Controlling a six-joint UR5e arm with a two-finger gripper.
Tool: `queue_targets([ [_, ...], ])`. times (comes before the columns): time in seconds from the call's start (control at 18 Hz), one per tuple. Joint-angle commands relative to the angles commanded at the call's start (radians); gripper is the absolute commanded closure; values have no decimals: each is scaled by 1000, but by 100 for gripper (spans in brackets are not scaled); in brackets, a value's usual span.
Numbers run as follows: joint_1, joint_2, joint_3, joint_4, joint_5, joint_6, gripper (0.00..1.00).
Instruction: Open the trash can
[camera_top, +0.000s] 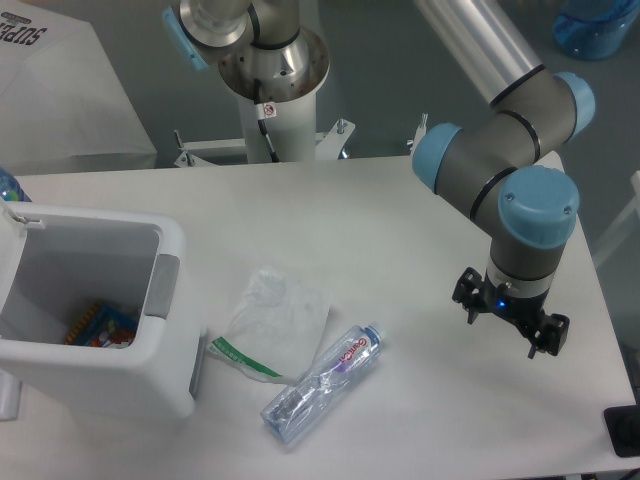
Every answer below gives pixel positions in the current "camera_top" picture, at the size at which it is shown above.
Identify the white plastic trash can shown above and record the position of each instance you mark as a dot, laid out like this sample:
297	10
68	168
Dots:
56	262

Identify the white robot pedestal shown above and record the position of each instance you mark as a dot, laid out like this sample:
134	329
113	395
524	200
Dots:
276	93

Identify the white printed cardboard box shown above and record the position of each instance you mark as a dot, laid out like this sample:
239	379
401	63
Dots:
63	108

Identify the blue bottle at left edge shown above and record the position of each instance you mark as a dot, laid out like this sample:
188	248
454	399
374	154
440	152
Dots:
11	189

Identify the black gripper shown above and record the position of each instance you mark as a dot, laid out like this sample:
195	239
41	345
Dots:
546	333

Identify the colourful snack wrapper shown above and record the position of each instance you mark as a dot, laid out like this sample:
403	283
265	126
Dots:
103	326

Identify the clear zip plastic bag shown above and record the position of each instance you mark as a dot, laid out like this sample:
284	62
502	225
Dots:
275	329

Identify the black device at right edge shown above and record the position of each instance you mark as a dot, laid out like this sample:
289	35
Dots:
622	423

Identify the blue water jug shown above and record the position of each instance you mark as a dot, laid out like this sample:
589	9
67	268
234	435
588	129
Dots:
593	30

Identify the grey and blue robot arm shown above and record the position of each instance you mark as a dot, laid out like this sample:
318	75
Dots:
493	176

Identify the crushed clear plastic bottle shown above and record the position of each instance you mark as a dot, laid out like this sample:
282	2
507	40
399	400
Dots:
334	373

